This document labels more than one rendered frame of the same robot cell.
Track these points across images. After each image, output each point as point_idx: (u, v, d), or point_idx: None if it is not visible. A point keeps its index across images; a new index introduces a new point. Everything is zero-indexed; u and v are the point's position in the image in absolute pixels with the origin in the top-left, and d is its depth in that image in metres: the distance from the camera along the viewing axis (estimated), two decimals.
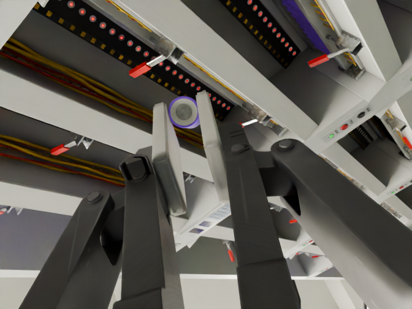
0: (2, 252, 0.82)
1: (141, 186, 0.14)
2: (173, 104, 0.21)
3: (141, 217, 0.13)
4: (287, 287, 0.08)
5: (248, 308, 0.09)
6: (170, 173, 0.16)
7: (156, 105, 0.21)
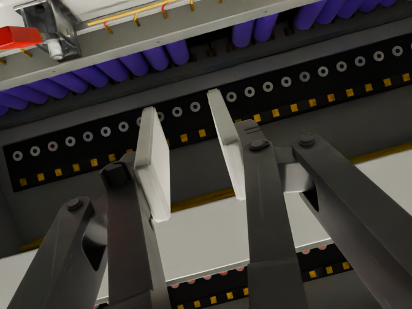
0: None
1: (122, 192, 0.14)
2: None
3: (125, 222, 0.12)
4: (297, 287, 0.08)
5: (248, 308, 0.09)
6: (152, 179, 0.15)
7: (144, 109, 0.21)
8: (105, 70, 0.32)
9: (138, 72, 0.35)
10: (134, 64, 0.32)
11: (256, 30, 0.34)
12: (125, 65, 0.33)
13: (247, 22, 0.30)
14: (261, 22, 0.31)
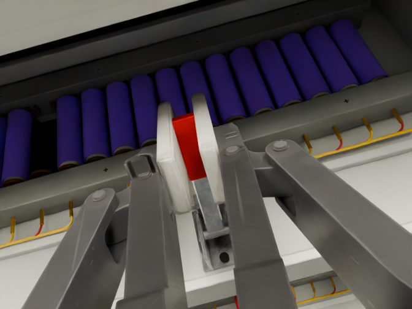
0: None
1: (146, 185, 0.14)
2: None
3: (146, 216, 0.13)
4: (284, 287, 0.08)
5: (248, 308, 0.09)
6: (175, 171, 0.16)
7: (160, 104, 0.21)
8: (176, 110, 0.27)
9: (141, 86, 0.28)
10: (141, 113, 0.27)
11: (0, 138, 0.29)
12: (153, 105, 0.28)
13: (8, 174, 0.26)
14: None
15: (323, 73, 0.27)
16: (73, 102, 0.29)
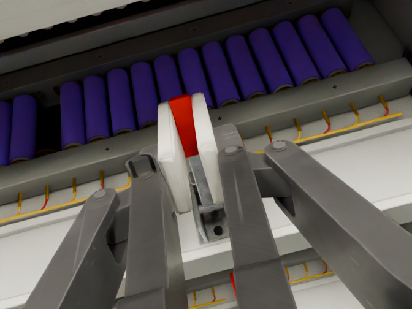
0: None
1: (146, 184, 0.14)
2: None
3: (146, 215, 0.13)
4: (284, 287, 0.08)
5: (248, 308, 0.09)
6: (176, 171, 0.16)
7: (160, 104, 0.21)
8: (173, 94, 0.28)
9: (140, 73, 0.30)
10: (141, 97, 0.29)
11: (7, 122, 0.30)
12: (152, 90, 0.29)
13: (16, 155, 0.28)
14: (2, 144, 0.29)
15: (313, 59, 0.29)
16: (75, 87, 0.31)
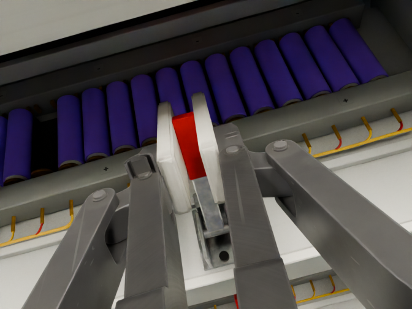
0: None
1: (146, 185, 0.14)
2: None
3: (146, 216, 0.13)
4: (284, 287, 0.08)
5: (248, 308, 0.09)
6: (175, 171, 0.16)
7: (160, 104, 0.21)
8: (176, 109, 0.27)
9: (141, 86, 0.29)
10: (141, 112, 0.27)
11: (1, 137, 0.29)
12: (153, 104, 0.28)
13: (10, 173, 0.26)
14: None
15: (323, 72, 0.27)
16: (73, 101, 0.29)
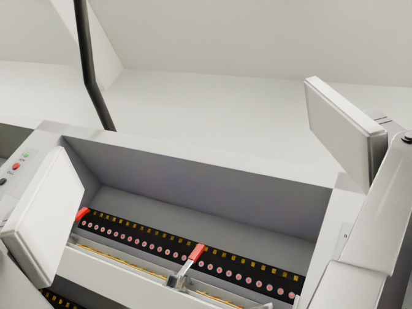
0: (190, 172, 0.72)
1: None
2: None
3: (6, 287, 0.11)
4: (368, 305, 0.07)
5: (248, 308, 0.09)
6: (22, 246, 0.14)
7: (51, 150, 0.19)
8: None
9: None
10: None
11: None
12: None
13: None
14: None
15: None
16: None
